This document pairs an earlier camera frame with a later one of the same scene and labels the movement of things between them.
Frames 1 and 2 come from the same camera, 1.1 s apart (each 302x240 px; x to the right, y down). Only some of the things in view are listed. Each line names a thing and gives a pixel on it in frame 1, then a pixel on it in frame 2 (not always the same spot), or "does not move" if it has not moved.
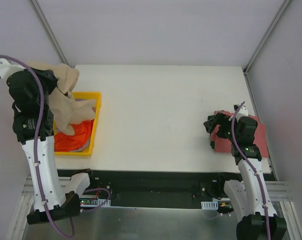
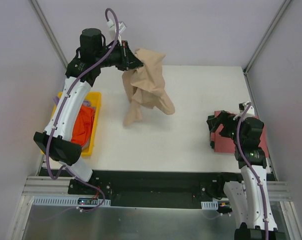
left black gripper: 49,78 to 125,56
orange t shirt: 65,143 does not move
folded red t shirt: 223,145 does not move
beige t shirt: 65,110 to 145,86
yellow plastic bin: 95,131 does not move
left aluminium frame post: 50,33 does not move
